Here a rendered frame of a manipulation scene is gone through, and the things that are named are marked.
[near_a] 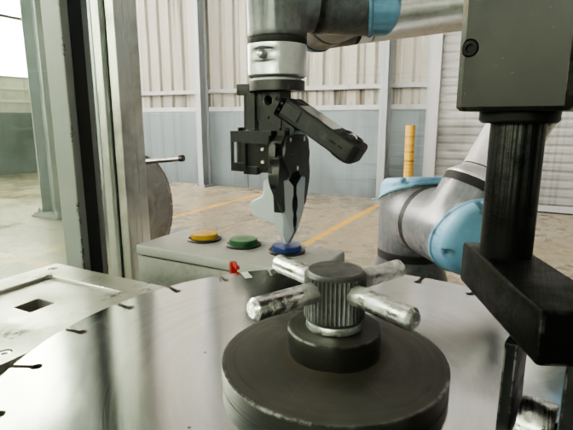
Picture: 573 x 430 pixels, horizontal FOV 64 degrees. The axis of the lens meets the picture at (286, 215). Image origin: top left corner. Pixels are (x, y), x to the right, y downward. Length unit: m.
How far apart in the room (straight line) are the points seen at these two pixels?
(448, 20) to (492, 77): 0.63
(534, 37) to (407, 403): 0.15
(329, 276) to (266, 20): 0.42
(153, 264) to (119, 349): 0.41
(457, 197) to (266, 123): 0.29
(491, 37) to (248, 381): 0.18
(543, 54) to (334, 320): 0.14
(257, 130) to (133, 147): 0.21
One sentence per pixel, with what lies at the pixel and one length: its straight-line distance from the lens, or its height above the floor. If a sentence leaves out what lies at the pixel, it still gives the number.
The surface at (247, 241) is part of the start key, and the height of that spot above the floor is 0.91.
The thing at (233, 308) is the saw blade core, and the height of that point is 0.95.
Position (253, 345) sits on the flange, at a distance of 0.25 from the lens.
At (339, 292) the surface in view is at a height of 1.00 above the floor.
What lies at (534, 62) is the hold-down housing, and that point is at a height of 1.10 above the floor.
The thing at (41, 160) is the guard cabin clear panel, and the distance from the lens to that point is 0.66.
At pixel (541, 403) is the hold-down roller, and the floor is 0.97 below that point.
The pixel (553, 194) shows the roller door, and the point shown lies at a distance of 6.14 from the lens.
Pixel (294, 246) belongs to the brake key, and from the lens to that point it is 0.62.
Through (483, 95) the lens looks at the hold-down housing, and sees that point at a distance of 0.21.
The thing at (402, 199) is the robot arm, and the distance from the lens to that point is 0.79.
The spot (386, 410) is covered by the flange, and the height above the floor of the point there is 0.96.
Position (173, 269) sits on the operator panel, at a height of 0.87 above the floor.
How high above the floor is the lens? 1.07
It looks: 12 degrees down
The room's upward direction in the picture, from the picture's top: straight up
